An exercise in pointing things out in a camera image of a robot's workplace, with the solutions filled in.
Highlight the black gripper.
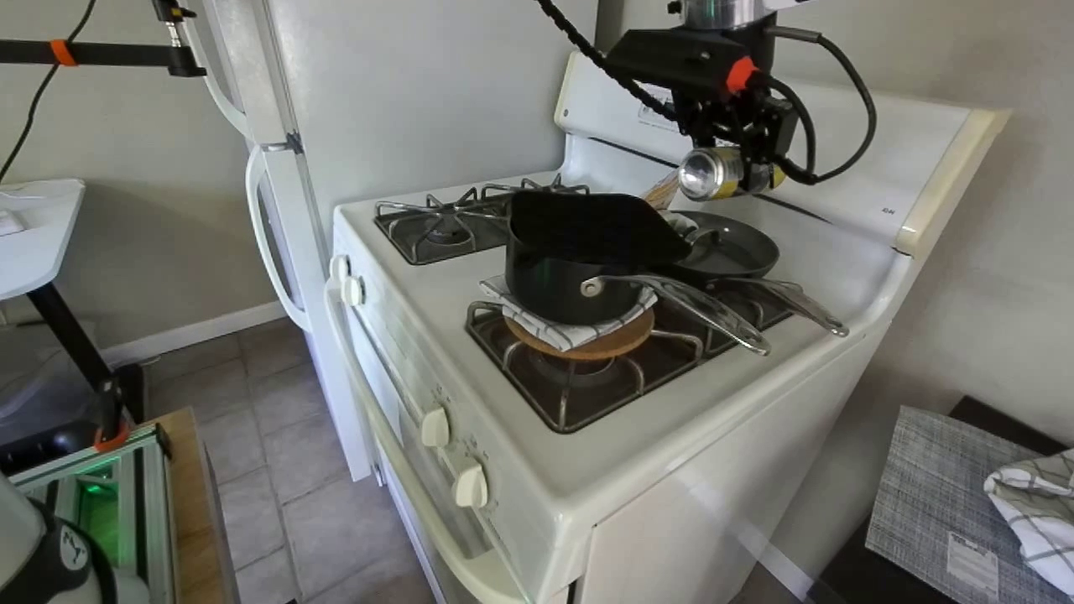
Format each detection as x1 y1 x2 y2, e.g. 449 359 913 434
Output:
685 76 806 189

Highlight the black frying pan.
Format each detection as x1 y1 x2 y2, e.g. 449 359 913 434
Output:
657 208 854 344

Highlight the black cooking pot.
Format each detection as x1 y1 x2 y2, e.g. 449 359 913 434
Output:
502 189 776 364

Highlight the round wooden trivet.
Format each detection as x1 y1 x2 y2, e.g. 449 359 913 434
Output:
500 307 657 365

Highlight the black burner grate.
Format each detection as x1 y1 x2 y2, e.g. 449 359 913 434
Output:
369 177 590 270
462 273 802 437

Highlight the white gas stove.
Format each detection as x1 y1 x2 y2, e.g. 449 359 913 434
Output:
322 49 1012 604

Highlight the white refrigerator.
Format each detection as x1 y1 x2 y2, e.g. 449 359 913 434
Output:
163 0 602 487

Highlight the grey woven mat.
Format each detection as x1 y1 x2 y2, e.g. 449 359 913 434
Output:
865 402 1074 604

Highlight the black side table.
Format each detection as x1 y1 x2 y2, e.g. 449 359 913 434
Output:
808 396 1074 604

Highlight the white black checked towel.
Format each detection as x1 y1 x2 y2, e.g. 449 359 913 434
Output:
983 447 1074 599

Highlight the black horizontal bar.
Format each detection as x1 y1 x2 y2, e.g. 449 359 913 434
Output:
0 38 210 81

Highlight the wooden base board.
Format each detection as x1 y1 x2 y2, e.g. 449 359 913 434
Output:
153 406 242 604

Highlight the orange clamp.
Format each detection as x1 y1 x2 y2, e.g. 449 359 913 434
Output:
90 380 139 456

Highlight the black metal stand leg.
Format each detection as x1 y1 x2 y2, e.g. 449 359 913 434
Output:
26 283 149 450

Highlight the white folding table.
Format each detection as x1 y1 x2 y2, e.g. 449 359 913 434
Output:
0 177 90 307

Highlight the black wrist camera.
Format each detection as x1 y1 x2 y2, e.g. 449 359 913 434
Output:
607 27 776 94

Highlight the long white fridge handle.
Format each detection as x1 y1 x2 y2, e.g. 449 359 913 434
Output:
242 145 317 335

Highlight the white oven door handle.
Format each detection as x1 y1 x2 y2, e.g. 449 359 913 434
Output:
328 283 534 604

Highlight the short white fridge handle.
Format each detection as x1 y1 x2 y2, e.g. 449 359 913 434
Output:
172 9 272 148

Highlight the thin black hanging cable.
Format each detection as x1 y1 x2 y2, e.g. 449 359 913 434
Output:
0 0 100 182

